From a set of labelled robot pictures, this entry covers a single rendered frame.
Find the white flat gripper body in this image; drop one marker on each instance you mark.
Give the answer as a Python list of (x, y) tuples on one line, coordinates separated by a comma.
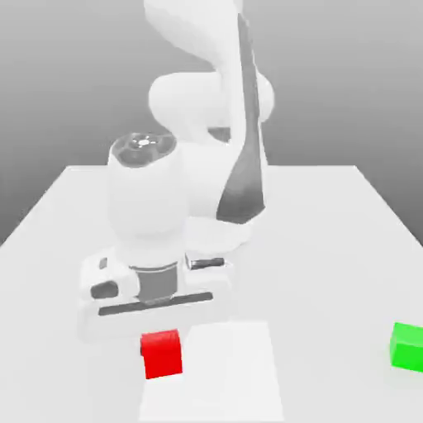
[(155, 314)]

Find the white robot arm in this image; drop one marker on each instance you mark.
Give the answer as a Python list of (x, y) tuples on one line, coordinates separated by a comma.
[(145, 198)]

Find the small red cube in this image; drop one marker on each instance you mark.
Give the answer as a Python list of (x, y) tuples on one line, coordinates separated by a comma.
[(162, 357)]

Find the small green cube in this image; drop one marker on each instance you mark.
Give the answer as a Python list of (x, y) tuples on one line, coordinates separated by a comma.
[(408, 347)]

